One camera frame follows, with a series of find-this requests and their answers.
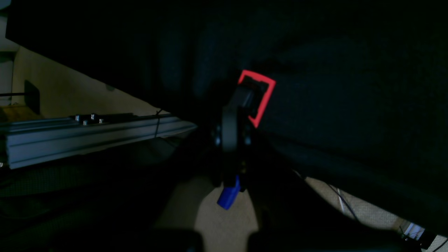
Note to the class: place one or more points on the blue red bar clamp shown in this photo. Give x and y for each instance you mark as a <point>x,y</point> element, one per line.
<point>234,131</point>

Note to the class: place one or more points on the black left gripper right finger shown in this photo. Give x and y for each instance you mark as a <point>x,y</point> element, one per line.
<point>291,215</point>

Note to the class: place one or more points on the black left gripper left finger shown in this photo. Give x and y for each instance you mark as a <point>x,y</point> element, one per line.
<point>147,196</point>

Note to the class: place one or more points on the aluminium frame leg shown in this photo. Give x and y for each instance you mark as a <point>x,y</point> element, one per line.
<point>27,143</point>

